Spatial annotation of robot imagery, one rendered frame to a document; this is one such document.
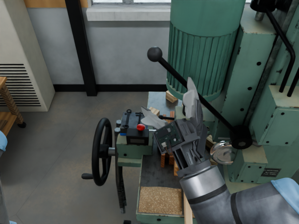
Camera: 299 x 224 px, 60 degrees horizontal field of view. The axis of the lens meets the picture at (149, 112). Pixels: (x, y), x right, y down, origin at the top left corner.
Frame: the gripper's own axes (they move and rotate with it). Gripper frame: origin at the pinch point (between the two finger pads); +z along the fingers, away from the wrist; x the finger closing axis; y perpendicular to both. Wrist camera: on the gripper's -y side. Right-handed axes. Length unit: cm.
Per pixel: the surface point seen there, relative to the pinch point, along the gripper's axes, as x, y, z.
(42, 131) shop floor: 164, -77, 53
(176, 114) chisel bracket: 12.5, -25.3, -1.6
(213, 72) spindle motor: -9.3, -12.1, 1.0
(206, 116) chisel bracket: 5.1, -30.5, -6.2
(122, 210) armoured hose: 61, -33, -27
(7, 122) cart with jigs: 167, -52, 65
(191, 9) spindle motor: -15.3, 1.5, 12.3
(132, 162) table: 37.7, -23.2, -10.1
